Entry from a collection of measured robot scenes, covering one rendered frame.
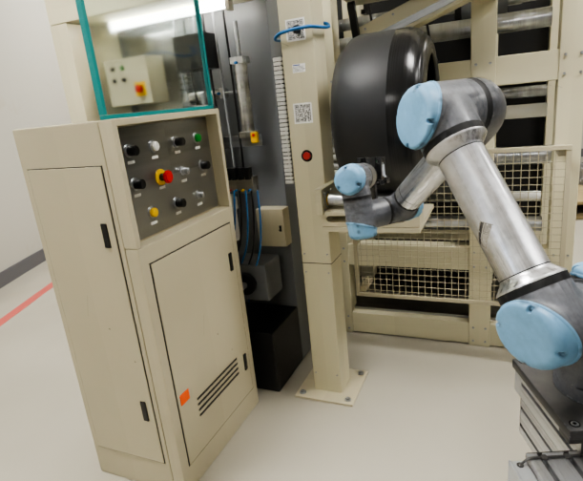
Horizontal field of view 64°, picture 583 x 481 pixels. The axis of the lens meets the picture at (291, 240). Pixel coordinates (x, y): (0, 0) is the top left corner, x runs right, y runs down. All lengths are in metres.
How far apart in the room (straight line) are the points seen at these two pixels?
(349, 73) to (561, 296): 1.03
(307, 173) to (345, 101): 0.40
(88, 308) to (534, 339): 1.31
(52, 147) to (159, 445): 1.02
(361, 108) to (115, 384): 1.22
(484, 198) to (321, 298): 1.25
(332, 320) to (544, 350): 1.31
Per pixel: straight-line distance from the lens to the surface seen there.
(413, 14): 2.14
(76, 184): 1.53
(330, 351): 2.11
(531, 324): 0.81
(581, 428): 0.94
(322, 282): 1.97
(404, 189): 1.22
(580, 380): 0.98
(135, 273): 1.48
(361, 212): 1.20
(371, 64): 1.60
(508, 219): 0.85
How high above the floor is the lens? 1.27
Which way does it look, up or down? 16 degrees down
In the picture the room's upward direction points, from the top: 6 degrees counter-clockwise
